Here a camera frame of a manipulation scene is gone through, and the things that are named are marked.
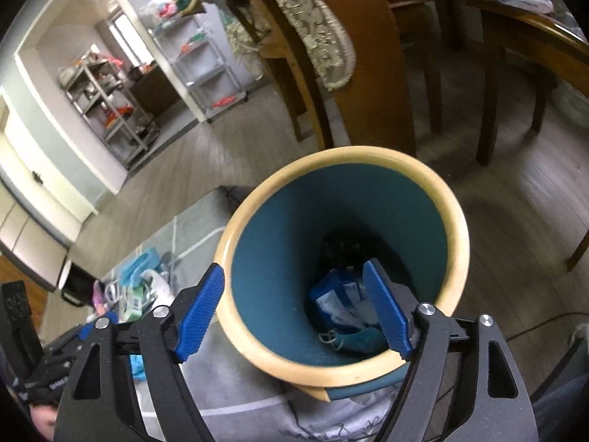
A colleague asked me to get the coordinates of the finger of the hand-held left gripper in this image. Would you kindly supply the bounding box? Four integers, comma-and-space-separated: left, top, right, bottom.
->
78, 313, 118, 340

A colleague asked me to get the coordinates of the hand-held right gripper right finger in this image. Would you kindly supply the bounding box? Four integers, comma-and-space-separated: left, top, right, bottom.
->
361, 259, 539, 442

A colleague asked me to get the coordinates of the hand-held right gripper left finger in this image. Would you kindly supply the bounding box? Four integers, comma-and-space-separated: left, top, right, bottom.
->
53, 262, 226, 442

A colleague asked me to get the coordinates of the light blue face mask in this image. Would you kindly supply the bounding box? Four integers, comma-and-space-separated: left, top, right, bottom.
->
119, 248, 162, 287

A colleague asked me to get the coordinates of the teal bin with cream rim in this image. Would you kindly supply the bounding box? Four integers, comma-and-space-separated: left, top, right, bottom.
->
214, 146, 471, 402

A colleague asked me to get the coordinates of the person's left hand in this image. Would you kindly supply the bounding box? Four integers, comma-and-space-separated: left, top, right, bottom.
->
28, 402, 60, 441

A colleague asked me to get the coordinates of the pink item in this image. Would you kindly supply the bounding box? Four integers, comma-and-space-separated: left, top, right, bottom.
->
92, 280, 110, 315

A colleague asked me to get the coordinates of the teal face mask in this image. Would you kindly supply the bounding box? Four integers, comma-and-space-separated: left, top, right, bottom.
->
320, 326, 393, 354

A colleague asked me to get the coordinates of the blue plastic packet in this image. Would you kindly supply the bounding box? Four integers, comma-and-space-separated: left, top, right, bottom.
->
308, 264, 384, 333

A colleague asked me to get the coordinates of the black and white mug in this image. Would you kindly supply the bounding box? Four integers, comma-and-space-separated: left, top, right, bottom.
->
58, 260, 100, 307

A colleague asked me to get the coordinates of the dark crumpled item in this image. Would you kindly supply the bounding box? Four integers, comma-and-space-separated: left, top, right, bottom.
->
321, 229, 371, 261

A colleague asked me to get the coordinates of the grey rug with white lines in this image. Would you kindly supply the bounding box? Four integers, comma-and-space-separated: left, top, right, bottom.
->
41, 185, 415, 442

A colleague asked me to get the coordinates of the white low cabinet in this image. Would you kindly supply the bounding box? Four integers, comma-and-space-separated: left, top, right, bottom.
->
0, 179, 71, 292

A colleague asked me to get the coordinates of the wooden furniture leg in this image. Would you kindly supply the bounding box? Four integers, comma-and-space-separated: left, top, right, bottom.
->
566, 230, 589, 273

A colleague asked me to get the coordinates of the metal shelf rack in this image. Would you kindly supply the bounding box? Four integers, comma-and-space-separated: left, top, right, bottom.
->
59, 52, 161, 169

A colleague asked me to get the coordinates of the dark wooden cabinet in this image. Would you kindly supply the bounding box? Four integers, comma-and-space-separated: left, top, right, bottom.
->
129, 64, 181, 119

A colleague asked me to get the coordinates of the wooden chair with broad back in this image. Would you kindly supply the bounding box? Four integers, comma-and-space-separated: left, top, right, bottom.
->
317, 0, 419, 159

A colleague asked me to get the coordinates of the white shelving rack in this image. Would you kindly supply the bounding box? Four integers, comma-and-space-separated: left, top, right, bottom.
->
148, 13, 250, 124

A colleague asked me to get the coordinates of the beige lace cloth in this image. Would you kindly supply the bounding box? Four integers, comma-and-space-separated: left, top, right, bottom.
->
252, 0, 358, 93

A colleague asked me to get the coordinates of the wooden table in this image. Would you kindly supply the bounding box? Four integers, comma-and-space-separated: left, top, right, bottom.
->
464, 0, 589, 167

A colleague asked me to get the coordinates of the pile of plastic bags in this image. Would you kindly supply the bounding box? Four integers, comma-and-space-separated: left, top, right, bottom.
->
138, 0, 179, 29

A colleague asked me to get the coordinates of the white and blue packet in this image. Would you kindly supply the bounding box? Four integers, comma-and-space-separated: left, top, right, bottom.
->
489, 0, 556, 14

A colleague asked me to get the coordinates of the thin cable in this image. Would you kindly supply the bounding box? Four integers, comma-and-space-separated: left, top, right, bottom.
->
505, 312, 589, 338

